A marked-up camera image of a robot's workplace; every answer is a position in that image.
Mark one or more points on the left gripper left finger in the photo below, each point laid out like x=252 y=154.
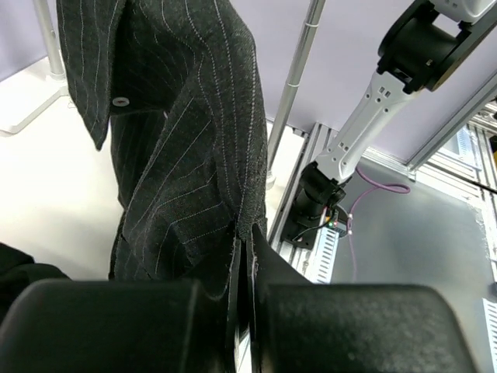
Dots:
x=184 y=325

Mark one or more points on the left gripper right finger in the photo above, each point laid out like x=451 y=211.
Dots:
x=298 y=326

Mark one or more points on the black shirt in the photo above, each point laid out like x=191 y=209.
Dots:
x=18 y=271

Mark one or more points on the dark striped shirt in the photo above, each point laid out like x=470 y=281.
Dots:
x=174 y=87

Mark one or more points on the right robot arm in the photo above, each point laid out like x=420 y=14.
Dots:
x=421 y=50

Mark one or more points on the white clothes rack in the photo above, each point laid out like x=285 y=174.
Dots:
x=28 y=93

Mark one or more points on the light blue cable duct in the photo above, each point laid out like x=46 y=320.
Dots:
x=322 y=264

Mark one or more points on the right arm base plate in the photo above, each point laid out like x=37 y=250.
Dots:
x=302 y=232

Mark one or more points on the aluminium mounting rail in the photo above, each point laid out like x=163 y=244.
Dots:
x=296 y=200

